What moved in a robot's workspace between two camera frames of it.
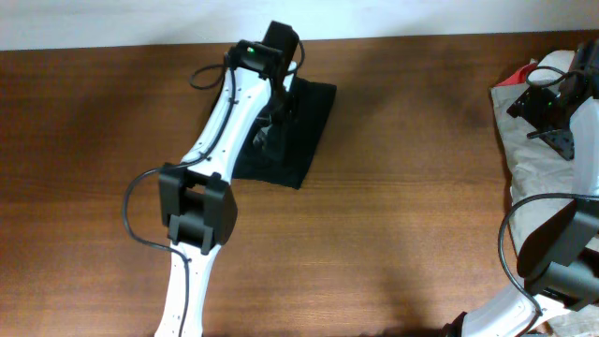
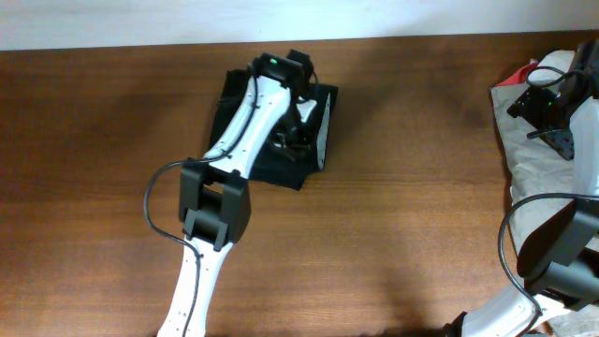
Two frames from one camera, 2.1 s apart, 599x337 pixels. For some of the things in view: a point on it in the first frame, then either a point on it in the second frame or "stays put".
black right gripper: [529, 106] stays put
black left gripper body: [279, 103] → [292, 130]
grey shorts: [540, 168] stays put
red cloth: [520, 77] stays put
